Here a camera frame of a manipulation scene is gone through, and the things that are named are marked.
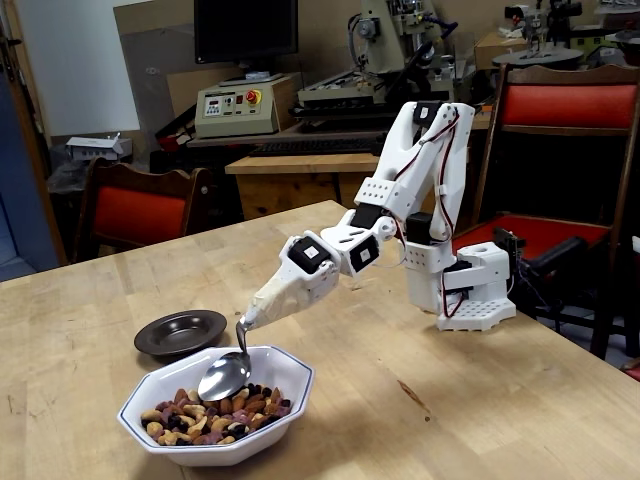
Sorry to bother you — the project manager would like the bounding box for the black cylinder handle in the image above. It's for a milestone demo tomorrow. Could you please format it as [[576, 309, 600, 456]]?
[[529, 236, 587, 275]]

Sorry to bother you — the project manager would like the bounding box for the dark brown plate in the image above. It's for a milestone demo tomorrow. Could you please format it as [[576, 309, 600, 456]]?
[[133, 309, 229, 357]]

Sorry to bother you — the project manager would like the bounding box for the leaning grey board panel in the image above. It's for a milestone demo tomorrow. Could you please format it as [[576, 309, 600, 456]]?
[[113, 0, 197, 156]]

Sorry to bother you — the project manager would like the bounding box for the beige control box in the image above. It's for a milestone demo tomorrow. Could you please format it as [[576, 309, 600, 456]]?
[[193, 74, 296, 140]]

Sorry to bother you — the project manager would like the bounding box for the small wooden red-cushioned chair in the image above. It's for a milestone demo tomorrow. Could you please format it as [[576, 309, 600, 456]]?
[[72, 156, 214, 264]]

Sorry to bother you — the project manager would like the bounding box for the small white device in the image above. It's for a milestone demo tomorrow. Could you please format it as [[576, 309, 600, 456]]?
[[65, 132, 134, 162]]

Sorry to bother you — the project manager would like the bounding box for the bent metal spoon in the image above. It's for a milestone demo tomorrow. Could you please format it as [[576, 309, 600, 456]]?
[[197, 315, 253, 403]]

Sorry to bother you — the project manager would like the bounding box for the green box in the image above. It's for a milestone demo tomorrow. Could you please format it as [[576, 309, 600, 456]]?
[[569, 24, 624, 64]]

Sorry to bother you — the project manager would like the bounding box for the black circuit board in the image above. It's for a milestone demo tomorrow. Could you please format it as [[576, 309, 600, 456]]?
[[493, 226, 527, 261]]

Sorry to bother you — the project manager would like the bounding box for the small dark machine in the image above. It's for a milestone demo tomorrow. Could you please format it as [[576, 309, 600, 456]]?
[[503, 0, 585, 54]]

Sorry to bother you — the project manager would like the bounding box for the black computer monitor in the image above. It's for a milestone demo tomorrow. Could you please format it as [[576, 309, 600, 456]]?
[[193, 0, 300, 85]]

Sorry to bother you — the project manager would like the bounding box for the black and red case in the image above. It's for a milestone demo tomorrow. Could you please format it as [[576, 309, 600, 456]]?
[[154, 105, 197, 153]]

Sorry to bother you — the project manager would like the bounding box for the black keyboard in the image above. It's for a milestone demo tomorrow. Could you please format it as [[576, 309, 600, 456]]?
[[248, 137, 385, 158]]

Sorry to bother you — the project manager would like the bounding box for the beige milling machine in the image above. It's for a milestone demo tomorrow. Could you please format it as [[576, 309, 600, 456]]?
[[292, 0, 481, 132]]

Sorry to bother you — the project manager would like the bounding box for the large wooden red-cushioned chair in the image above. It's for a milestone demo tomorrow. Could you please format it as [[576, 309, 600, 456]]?
[[449, 63, 640, 361]]

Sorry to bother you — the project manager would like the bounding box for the black door handle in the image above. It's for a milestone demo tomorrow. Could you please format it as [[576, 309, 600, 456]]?
[[0, 33, 22, 84]]

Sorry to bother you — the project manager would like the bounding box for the brown cardboard box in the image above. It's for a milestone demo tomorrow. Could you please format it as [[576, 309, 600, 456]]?
[[473, 31, 531, 71]]

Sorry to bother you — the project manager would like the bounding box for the white octagonal bowl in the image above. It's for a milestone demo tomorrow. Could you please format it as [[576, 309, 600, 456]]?
[[116, 343, 317, 468]]

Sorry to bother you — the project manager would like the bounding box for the wooden workbench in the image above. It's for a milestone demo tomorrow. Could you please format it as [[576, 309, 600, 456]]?
[[224, 138, 471, 234]]

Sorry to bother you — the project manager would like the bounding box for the mixed nuts and dried fruit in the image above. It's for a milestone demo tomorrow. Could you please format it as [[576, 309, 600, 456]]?
[[138, 379, 293, 447]]

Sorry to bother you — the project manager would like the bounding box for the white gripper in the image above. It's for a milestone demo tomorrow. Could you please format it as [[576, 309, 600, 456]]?
[[240, 232, 342, 332]]

